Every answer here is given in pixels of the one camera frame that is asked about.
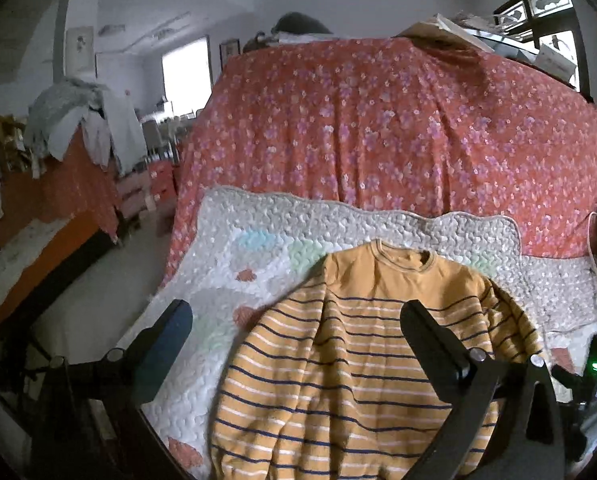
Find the orange cloth covered furniture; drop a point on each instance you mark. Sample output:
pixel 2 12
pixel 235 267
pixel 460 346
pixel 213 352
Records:
pixel 46 220

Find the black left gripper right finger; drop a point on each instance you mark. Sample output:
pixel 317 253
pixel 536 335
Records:
pixel 443 358

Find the dark round object on bed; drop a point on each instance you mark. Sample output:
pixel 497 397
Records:
pixel 297 23

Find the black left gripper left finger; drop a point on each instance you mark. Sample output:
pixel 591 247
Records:
pixel 141 368

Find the small framed picture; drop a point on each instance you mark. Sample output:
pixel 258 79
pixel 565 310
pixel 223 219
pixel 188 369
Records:
pixel 229 49

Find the yellow striped child sweater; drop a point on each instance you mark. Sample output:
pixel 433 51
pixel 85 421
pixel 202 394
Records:
pixel 325 385

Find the pile of grey white clothes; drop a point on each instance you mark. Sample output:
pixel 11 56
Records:
pixel 110 128

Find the quilted heart pattern blanket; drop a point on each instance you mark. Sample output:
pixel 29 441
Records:
pixel 253 249

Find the red floral bed sheet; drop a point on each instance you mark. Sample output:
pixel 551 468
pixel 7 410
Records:
pixel 398 124

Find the bright window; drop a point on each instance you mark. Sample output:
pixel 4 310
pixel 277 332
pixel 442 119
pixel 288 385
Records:
pixel 187 78

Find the stack of boxes and papers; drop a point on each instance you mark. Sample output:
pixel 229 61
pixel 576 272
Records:
pixel 472 31

